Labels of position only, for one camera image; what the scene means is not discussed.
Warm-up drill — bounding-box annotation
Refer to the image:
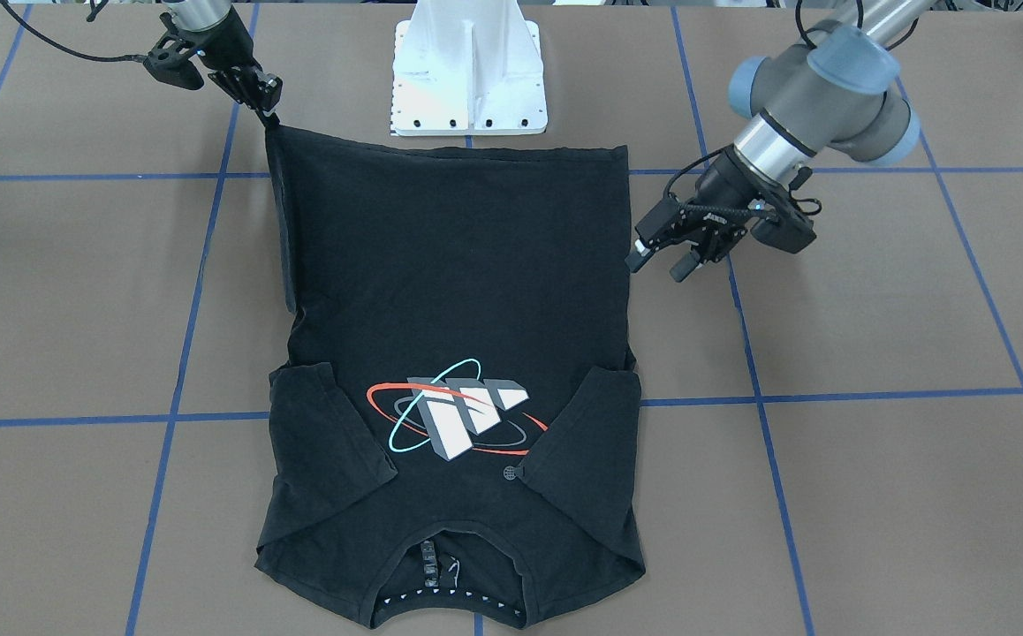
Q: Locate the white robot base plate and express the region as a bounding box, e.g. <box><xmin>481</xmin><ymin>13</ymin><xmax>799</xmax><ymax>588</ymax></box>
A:
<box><xmin>390</xmin><ymin>1</ymin><xmax>549</xmax><ymax>137</ymax></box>

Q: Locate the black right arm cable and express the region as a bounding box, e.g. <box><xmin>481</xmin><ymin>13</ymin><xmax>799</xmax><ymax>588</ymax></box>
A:
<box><xmin>0</xmin><ymin>0</ymin><xmax>159</xmax><ymax>64</ymax></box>

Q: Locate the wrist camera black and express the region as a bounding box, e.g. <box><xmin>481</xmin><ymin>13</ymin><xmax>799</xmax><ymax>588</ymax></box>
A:
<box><xmin>141</xmin><ymin>33</ymin><xmax>205</xmax><ymax>90</ymax></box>
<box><xmin>750</xmin><ymin>190</ymin><xmax>817</xmax><ymax>254</ymax></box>

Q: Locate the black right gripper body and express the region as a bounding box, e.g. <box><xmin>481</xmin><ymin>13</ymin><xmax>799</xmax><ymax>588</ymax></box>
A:
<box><xmin>198</xmin><ymin>18</ymin><xmax>265</xmax><ymax>103</ymax></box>

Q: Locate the black graphic t-shirt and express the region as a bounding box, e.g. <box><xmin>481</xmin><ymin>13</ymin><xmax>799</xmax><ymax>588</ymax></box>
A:
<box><xmin>256</xmin><ymin>125</ymin><xmax>646</xmax><ymax>629</ymax></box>

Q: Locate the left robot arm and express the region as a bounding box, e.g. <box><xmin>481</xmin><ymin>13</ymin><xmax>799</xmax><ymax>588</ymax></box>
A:
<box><xmin>625</xmin><ymin>1</ymin><xmax>931</xmax><ymax>281</ymax></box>

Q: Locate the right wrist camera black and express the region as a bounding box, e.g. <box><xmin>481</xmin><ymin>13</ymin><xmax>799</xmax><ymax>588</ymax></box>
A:
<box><xmin>141</xmin><ymin>33</ymin><xmax>205</xmax><ymax>90</ymax></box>

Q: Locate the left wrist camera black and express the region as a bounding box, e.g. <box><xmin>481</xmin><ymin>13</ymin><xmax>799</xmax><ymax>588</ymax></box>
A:
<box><xmin>750</xmin><ymin>190</ymin><xmax>817</xmax><ymax>254</ymax></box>

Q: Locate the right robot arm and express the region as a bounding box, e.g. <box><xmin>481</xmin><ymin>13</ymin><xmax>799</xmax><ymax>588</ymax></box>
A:
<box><xmin>144</xmin><ymin>1</ymin><xmax>283</xmax><ymax>126</ymax></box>

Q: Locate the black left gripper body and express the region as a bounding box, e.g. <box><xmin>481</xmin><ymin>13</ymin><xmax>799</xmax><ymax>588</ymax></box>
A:
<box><xmin>677</xmin><ymin>146</ymin><xmax>786</xmax><ymax>262</ymax></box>

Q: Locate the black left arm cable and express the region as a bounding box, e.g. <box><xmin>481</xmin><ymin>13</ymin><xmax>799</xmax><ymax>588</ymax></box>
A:
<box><xmin>662</xmin><ymin>146</ymin><xmax>822</xmax><ymax>231</ymax></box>

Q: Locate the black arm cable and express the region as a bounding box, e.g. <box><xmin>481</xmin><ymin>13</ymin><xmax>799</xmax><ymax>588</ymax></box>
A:
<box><xmin>662</xmin><ymin>146</ymin><xmax>822</xmax><ymax>231</ymax></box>
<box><xmin>0</xmin><ymin>0</ymin><xmax>159</xmax><ymax>64</ymax></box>

